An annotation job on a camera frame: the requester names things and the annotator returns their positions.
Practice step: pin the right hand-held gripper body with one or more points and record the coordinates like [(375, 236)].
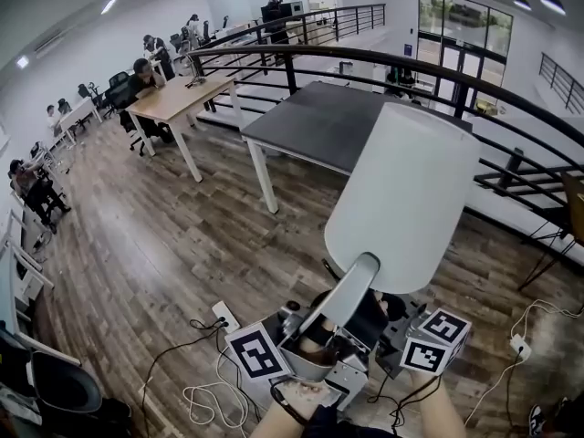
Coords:
[(438, 342)]

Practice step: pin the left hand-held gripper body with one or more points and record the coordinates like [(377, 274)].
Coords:
[(255, 351)]

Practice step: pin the person's right forearm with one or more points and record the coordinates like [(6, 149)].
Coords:
[(438, 409)]

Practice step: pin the person's left forearm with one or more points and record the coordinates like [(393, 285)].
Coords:
[(283, 418)]

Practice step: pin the white power strip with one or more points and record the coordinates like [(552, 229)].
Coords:
[(225, 316)]

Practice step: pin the white power adapter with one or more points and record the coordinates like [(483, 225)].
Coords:
[(521, 346)]

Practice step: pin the person's dark clothing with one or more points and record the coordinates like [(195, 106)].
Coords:
[(347, 427)]

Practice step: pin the black white sneaker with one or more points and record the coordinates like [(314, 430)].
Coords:
[(536, 419)]

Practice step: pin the wooden chair black legs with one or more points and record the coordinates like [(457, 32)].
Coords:
[(576, 208)]

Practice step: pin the black bucket seat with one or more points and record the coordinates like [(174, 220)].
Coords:
[(64, 381)]

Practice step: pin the dark grey table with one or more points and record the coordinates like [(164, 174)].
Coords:
[(319, 126)]

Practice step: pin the wooden desk white legs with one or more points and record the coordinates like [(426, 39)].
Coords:
[(178, 96)]

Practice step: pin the black office chair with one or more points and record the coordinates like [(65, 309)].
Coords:
[(117, 89)]

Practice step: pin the black curved metal railing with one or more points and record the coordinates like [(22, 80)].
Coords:
[(365, 55)]

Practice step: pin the small white desk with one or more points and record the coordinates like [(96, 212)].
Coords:
[(80, 112)]

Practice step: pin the glass entrance door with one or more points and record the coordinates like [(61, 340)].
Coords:
[(461, 39)]

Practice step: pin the black straight metal railing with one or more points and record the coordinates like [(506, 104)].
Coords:
[(347, 18)]

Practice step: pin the black pendant ceiling light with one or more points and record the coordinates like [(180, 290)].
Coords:
[(523, 3), (553, 4)]

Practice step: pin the square ceiling light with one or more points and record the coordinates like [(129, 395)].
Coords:
[(23, 62)]

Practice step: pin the long ceiling strip light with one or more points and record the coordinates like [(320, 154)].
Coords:
[(109, 6)]

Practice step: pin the white desk frame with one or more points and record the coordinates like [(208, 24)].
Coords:
[(27, 272)]

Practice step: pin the short black wall railing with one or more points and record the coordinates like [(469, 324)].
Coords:
[(561, 80)]

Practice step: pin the blue wall sign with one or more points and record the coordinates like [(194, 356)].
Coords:
[(408, 50)]

